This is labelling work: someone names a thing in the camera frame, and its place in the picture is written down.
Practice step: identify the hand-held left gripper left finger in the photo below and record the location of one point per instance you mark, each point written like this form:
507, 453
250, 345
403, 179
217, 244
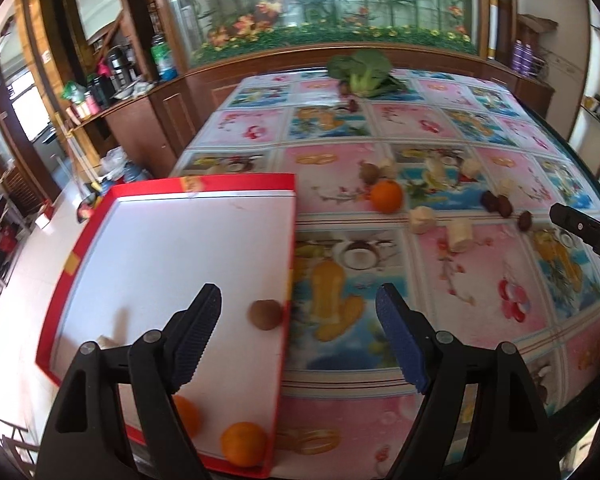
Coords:
200, 337

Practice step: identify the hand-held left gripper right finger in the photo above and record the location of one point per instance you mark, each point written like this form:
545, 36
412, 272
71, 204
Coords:
402, 340

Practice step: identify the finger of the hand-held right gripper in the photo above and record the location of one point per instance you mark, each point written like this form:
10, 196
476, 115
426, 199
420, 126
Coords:
587, 230

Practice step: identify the dark brown round fruit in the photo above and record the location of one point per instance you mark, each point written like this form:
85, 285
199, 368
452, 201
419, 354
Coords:
489, 201
525, 220
505, 207

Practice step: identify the brown kiwi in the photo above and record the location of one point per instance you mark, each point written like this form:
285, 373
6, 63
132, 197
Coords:
369, 172
266, 315

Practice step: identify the orange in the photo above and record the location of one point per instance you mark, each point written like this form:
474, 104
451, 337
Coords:
244, 443
386, 196
190, 416

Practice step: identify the red-rimmed white tray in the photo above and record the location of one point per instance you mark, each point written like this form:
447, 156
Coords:
180, 240

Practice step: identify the fruit-print tablecloth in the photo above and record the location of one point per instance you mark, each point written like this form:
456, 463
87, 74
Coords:
455, 285

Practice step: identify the blue water jug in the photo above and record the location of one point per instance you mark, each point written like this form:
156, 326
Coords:
134, 172

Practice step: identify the purple bottle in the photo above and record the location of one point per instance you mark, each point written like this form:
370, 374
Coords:
518, 55
530, 57

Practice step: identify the white plastic bag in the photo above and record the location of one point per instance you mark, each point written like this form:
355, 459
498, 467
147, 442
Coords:
111, 160

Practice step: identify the pink cup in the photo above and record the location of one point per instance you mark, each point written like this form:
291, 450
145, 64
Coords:
91, 106

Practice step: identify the green bok choy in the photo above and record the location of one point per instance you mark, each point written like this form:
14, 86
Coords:
362, 72

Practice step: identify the green packet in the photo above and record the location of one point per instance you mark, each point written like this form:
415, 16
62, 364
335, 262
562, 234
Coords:
75, 91

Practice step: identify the green plastic bottle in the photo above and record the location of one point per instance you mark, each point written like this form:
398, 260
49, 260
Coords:
162, 57

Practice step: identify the black and silver thermos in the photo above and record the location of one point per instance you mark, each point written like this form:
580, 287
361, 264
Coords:
117, 64

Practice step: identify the floral glass partition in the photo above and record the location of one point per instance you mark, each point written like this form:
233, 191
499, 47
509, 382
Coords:
330, 5

